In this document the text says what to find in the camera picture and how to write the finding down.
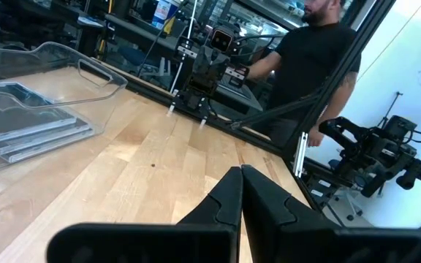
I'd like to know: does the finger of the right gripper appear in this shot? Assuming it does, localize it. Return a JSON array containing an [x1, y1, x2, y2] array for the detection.
[[210, 54, 250, 87], [175, 45, 211, 80]]

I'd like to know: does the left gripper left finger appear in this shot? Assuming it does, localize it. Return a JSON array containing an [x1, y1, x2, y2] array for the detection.
[[45, 166, 243, 263]]

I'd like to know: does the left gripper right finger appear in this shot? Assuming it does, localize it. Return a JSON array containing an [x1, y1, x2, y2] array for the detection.
[[241, 164, 421, 263]]

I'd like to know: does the white rod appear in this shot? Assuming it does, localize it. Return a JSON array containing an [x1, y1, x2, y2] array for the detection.
[[167, 0, 199, 95]]

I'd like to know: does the blue white container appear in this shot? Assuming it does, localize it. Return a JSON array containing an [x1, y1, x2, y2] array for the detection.
[[151, 0, 181, 31]]

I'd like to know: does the black side desk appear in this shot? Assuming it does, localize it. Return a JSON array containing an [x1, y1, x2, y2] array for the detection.
[[104, 13, 197, 91]]

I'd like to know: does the person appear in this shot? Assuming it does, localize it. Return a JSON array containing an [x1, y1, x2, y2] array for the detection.
[[246, 0, 362, 149]]

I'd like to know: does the clear plastic bin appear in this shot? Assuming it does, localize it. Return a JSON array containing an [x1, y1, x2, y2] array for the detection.
[[0, 41, 129, 178]]

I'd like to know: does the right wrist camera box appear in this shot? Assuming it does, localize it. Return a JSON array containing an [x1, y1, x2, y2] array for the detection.
[[208, 25, 237, 53]]

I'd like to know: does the silver frame bracket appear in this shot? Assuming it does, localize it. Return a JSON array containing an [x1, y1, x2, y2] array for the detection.
[[292, 131, 309, 179]]

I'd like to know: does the black aluminium table frame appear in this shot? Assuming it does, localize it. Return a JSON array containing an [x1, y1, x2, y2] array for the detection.
[[100, 0, 398, 191]]

